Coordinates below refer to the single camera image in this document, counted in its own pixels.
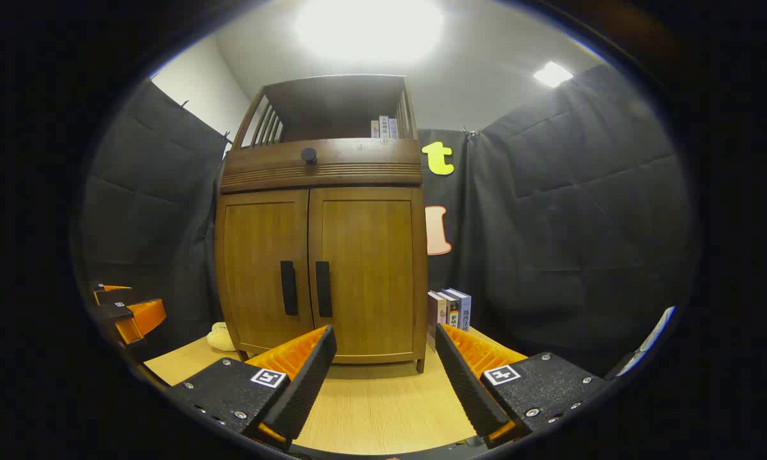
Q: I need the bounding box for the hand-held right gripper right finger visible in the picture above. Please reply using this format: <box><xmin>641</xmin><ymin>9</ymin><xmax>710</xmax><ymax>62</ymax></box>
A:
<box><xmin>436</xmin><ymin>323</ymin><xmax>614</xmax><ymax>448</ymax></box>

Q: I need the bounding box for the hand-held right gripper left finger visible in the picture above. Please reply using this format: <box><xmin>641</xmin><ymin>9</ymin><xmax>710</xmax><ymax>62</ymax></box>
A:
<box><xmin>166</xmin><ymin>325</ymin><xmax>337</xmax><ymax>448</ymax></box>

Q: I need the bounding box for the wooden shoe cabinet door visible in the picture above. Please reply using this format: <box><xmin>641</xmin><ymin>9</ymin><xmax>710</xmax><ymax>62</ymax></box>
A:
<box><xmin>216</xmin><ymin>190</ymin><xmax>314</xmax><ymax>355</ymax></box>
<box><xmin>308</xmin><ymin>187</ymin><xmax>423</xmax><ymax>358</ymax></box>

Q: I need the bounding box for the wooden double-door shoe cabinet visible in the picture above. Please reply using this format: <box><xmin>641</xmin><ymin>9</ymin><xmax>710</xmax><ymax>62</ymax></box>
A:
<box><xmin>214</xmin><ymin>75</ymin><xmax>430</xmax><ymax>373</ymax></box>

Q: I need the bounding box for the grey blue book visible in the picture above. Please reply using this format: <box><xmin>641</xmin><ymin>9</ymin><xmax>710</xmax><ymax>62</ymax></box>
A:
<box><xmin>450</xmin><ymin>287</ymin><xmax>472</xmax><ymax>333</ymax></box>

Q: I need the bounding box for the dark cover book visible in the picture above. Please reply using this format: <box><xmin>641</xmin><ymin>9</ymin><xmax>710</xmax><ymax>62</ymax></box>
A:
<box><xmin>439</xmin><ymin>289</ymin><xmax>462</xmax><ymax>330</ymax></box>

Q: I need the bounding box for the pale yellow plush toy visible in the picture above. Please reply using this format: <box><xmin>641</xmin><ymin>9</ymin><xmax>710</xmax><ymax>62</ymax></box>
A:
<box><xmin>206</xmin><ymin>322</ymin><xmax>238</xmax><ymax>353</ymax></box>

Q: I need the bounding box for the small ceiling light panel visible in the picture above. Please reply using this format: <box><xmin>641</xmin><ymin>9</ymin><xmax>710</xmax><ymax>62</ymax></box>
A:
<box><xmin>533</xmin><ymin>61</ymin><xmax>574</xmax><ymax>88</ymax></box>

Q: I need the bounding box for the large ceiling light panel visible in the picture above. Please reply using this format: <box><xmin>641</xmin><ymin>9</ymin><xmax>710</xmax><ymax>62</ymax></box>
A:
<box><xmin>294</xmin><ymin>0</ymin><xmax>446</xmax><ymax>65</ymax></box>

